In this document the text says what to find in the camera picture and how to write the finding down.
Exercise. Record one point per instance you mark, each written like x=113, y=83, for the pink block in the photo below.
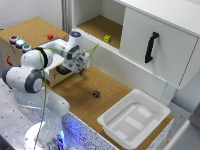
x=50, y=36

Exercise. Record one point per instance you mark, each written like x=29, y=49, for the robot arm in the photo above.
x=25, y=78

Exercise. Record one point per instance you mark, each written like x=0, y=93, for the red button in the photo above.
x=14, y=38

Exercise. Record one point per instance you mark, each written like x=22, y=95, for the wooden drawer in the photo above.
x=57, y=79

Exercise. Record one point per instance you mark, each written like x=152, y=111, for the purple block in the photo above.
x=96, y=94

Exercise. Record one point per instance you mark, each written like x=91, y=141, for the white sliding door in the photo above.
x=166, y=56

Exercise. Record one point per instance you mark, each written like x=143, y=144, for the white plastic box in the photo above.
x=133, y=121

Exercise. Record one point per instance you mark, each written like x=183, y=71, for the blue button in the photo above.
x=20, y=43

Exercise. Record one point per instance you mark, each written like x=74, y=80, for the green button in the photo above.
x=26, y=47

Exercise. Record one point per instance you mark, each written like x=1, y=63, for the yellow block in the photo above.
x=107, y=38

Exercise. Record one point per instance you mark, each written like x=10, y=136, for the white cabinet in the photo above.
x=110, y=63

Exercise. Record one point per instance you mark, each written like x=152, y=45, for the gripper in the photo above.
x=78, y=61

